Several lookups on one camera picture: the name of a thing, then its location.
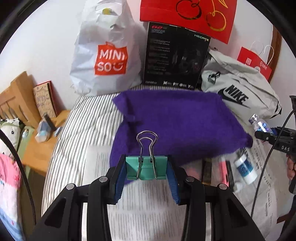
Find newspaper sheet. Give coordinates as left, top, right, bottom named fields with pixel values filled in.
left=82, top=136, right=285, bottom=241

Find striped mattress cover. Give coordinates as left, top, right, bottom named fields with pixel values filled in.
left=41, top=84, right=292, bottom=241

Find person's right hand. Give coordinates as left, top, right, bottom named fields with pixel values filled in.
left=286, top=155, right=295, bottom=180

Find grey Nike bag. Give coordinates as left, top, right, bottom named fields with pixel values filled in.
left=200, top=48, right=283, bottom=121

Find purple fleece towel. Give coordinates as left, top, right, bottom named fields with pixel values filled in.
left=109, top=89, right=253, bottom=167

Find brown patterned book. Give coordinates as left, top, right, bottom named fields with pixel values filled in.
left=33, top=81, right=59, bottom=118

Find black gold lighter box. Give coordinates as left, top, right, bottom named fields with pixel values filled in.
left=202, top=158, right=212, bottom=185

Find wooden headboard rack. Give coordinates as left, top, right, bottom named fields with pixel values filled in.
left=1, top=71, right=41, bottom=128

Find white Miniso shopping bag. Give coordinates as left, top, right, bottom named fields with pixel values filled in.
left=70, top=1, right=142, bottom=96

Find clear plastic bottle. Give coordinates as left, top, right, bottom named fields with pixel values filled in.
left=249, top=113, right=276, bottom=134

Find wooden bedside table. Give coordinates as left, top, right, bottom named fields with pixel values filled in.
left=21, top=109, right=71, bottom=178

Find white blue-label bottle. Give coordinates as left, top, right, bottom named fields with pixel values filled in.
left=234, top=153, right=257, bottom=185

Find black headset box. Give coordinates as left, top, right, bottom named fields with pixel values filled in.
left=142, top=22, right=211, bottom=90

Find black flat remote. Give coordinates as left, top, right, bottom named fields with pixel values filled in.
left=226, top=160, right=235, bottom=192

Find teal binder clip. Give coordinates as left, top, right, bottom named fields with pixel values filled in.
left=125, top=131, right=168, bottom=181

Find red paper gift bag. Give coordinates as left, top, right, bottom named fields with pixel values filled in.
left=140, top=0, right=237, bottom=44

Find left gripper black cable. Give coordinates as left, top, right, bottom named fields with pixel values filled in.
left=0, top=129, right=37, bottom=225

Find small items on table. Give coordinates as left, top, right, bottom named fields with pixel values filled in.
left=35, top=113, right=62, bottom=143

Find plush toy white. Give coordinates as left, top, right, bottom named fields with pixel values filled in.
left=0, top=118, right=22, bottom=159

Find small red paper bag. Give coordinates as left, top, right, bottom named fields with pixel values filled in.
left=237, top=45, right=274, bottom=81

